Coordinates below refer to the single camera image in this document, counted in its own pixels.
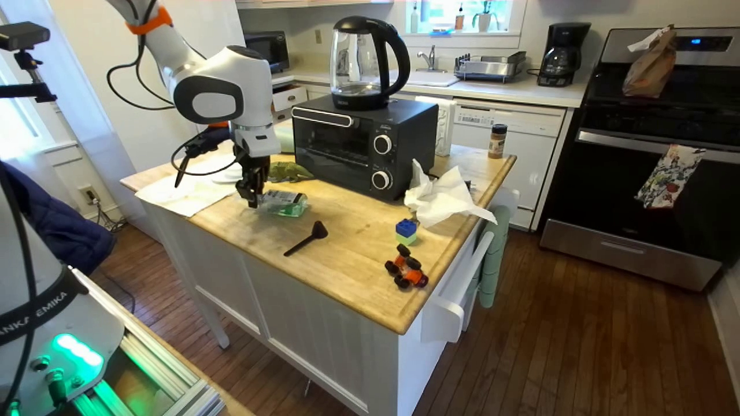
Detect crumpled white paper towel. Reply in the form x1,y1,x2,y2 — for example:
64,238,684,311
403,157,500,231

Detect white kitchen sink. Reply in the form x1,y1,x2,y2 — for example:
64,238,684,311
407,67,459,88

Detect grey dish rack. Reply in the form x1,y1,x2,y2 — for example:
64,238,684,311
451,50,530,85

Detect white wall outlet with plugs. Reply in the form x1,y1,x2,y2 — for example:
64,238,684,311
74,181,102,209

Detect kitchen window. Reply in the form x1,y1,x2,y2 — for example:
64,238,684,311
403,0,530,40

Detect brown paper bag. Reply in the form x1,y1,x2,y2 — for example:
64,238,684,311
620,23,680,102

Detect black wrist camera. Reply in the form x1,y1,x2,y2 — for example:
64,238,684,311
170,125,235,190

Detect blue and green cube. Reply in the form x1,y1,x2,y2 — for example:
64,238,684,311
393,218,421,248

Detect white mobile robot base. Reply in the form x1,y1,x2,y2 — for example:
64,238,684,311
0,182,129,416

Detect chrome sink faucet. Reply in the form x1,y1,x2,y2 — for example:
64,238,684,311
417,41,440,74

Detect floral dish towel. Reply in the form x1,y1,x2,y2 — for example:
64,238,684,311
634,144,704,212

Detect dark blue jacket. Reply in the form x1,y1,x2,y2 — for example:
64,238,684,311
0,159,117,276

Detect black and steel stove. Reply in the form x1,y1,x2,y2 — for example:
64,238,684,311
536,26,740,296

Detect black coffee maker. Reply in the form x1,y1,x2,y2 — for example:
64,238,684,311
536,22,595,88

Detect green bottle on windowsill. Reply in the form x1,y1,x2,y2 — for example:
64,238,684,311
474,0,495,36

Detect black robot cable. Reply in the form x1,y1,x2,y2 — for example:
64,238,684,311
103,36,181,117

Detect orange and black toy car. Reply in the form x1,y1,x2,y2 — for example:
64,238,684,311
383,244,429,294

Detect aluminium extrusion frame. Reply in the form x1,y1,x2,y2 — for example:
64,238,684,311
71,269,256,416

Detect white kitchen island cabinet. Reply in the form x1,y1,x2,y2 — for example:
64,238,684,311
117,145,517,416

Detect pale green plastic cup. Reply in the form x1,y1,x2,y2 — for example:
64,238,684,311
270,117,295,157

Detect spice bottle with dark cap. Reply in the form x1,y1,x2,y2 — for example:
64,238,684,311
485,121,510,163

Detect black toaster oven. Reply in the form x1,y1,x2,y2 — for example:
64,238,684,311
288,93,440,206

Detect black microwave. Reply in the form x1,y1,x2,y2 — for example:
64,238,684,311
242,31,291,77

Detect white dishwasher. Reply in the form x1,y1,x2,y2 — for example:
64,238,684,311
449,98,576,231

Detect green toy dinosaur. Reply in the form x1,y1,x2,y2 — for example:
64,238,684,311
266,157,315,186

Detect teal hanging towel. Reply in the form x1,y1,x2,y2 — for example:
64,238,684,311
477,204,514,311

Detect clear green hand soap bottle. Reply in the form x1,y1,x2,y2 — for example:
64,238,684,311
256,187,311,219

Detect glass electric kettle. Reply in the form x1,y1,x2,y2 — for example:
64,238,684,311
329,14,413,111

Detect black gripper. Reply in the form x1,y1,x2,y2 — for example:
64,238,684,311
230,140,273,211

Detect black camera on tripod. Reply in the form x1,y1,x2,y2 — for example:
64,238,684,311
0,22,59,105

